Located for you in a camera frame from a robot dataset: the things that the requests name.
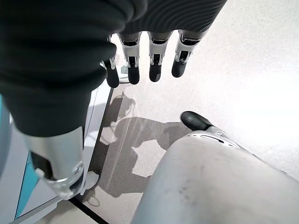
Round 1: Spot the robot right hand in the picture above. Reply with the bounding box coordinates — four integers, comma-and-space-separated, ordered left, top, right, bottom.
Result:
0, 0, 228, 199

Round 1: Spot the white medical cart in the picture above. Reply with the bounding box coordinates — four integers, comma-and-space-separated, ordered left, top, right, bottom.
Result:
0, 87, 115, 221

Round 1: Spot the robot right leg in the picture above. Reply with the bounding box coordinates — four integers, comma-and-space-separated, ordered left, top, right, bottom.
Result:
130, 111, 299, 224

